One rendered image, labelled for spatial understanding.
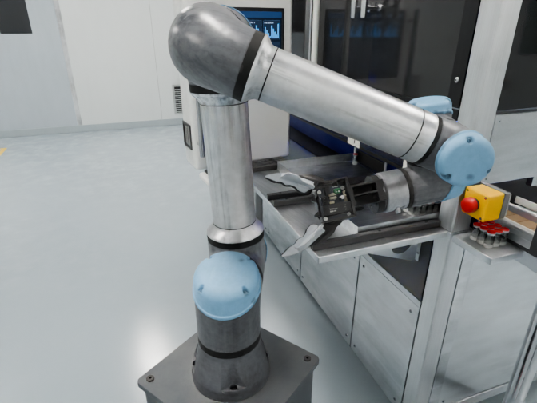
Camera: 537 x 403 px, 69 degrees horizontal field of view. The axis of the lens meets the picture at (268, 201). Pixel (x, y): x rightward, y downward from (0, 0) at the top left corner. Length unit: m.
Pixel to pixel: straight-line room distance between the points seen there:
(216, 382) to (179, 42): 0.56
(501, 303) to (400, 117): 1.08
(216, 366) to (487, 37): 0.91
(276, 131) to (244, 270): 1.32
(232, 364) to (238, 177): 0.33
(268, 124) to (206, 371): 1.36
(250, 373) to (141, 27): 5.83
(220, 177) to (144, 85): 5.66
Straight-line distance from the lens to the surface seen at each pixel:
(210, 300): 0.66
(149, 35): 6.31
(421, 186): 0.74
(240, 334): 0.71
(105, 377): 2.02
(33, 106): 6.47
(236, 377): 0.76
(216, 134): 0.69
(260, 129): 1.90
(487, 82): 1.09
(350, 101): 0.55
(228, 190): 0.72
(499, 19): 1.08
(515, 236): 1.21
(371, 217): 1.21
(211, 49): 0.54
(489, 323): 1.58
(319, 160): 1.64
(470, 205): 1.08
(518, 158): 1.26
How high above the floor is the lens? 1.40
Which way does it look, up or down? 24 degrees down
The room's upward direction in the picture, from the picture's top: straight up
